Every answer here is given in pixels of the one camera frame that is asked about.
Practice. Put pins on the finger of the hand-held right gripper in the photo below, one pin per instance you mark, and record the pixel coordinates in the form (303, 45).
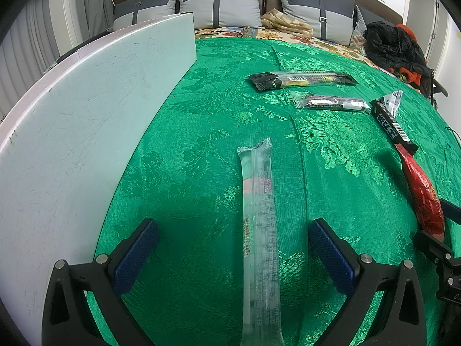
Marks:
(430, 245)
(452, 211)

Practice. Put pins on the red snack packet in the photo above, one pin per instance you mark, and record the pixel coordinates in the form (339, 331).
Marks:
(423, 194)

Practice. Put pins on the green patterned tablecloth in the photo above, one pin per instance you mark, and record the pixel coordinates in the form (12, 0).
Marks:
(201, 133)

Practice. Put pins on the small clear silver wrapper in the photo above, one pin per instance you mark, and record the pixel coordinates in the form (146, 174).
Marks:
(394, 99)

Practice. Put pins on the grey curtain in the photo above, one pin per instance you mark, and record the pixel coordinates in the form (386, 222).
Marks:
(39, 25)

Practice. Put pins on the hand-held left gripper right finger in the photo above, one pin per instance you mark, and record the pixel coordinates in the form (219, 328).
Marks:
(331, 259)

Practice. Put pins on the beige checked cloth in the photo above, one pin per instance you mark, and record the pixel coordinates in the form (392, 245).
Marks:
(284, 23)

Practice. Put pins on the long clear snack packet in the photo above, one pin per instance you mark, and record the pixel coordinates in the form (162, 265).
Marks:
(259, 223)

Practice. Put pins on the long black yellow-label packet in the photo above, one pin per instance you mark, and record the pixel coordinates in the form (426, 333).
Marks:
(266, 80)

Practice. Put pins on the black metal stand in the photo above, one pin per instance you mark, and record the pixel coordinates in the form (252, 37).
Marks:
(437, 90)

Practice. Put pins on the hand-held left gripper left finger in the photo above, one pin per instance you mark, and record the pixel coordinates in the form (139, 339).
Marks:
(135, 256)

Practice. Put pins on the black and orange jacket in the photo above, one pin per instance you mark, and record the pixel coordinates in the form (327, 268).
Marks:
(389, 43)

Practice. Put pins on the clear packet with black bar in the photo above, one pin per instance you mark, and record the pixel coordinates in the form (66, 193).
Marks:
(324, 101)

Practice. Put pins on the white board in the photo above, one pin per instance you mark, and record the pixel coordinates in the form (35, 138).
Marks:
(72, 151)

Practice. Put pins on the black white-print bar packet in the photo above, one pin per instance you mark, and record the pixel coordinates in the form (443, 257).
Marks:
(390, 126)

